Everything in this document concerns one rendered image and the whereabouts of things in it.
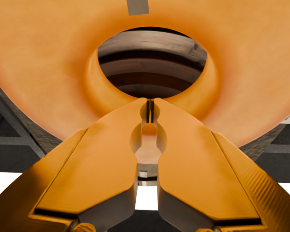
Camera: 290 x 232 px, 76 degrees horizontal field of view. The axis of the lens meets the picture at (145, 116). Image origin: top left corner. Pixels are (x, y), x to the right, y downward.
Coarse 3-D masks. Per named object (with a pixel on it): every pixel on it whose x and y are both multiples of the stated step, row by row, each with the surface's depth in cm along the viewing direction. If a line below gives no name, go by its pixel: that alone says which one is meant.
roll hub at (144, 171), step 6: (138, 168) 40; (144, 168) 40; (150, 168) 40; (156, 168) 39; (138, 174) 42; (144, 174) 42; (150, 174) 42; (156, 174) 42; (138, 180) 47; (144, 180) 47; (150, 180) 47; (156, 180) 46
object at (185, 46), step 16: (128, 32) 27; (144, 32) 27; (160, 32) 27; (176, 32) 28; (112, 48) 29; (128, 48) 29; (144, 48) 29; (160, 48) 29; (176, 48) 29; (192, 48) 29
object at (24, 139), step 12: (0, 96) 425; (0, 108) 428; (12, 120) 460; (0, 132) 537; (12, 132) 536; (24, 132) 496; (0, 144) 559; (12, 144) 555; (24, 144) 552; (36, 144) 540; (276, 144) 489; (288, 144) 489
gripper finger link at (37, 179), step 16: (64, 144) 8; (48, 160) 7; (64, 160) 7; (32, 176) 6; (48, 176) 6; (16, 192) 6; (32, 192) 6; (0, 208) 5; (16, 208) 5; (32, 208) 5; (0, 224) 5; (16, 224) 5; (32, 224) 5; (48, 224) 5; (64, 224) 5
